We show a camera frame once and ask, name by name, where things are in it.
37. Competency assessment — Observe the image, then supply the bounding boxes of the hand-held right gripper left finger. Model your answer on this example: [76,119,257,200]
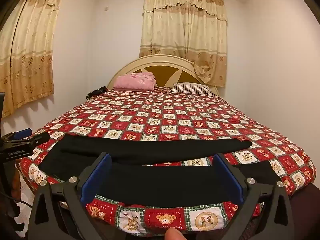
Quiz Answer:
[27,152,112,240]

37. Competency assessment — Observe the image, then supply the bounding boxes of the red printed bear bedspread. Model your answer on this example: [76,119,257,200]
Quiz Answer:
[19,86,317,233]

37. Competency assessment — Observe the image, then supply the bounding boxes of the cream floral curtain with valance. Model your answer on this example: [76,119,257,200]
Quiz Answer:
[139,0,228,87]

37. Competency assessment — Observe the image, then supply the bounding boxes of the black pants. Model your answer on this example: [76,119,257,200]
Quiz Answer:
[39,133,283,205]

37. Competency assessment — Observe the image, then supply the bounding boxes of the cream and brown headboard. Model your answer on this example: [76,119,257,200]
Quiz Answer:
[107,54,220,96]

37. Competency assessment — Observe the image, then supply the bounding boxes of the pink pillow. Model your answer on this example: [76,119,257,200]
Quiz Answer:
[113,72,157,90]

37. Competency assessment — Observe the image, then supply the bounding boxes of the dark object on bedspread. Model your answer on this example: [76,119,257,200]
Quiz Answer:
[86,86,108,99]

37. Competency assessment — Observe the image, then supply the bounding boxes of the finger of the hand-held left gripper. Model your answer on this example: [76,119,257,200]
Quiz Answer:
[11,128,32,140]
[26,132,50,146]

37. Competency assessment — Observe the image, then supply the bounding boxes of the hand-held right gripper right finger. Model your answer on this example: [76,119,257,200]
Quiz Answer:
[213,153,294,240]

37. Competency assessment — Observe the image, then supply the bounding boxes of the striped pillow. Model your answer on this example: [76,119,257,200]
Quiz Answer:
[171,82,216,97]

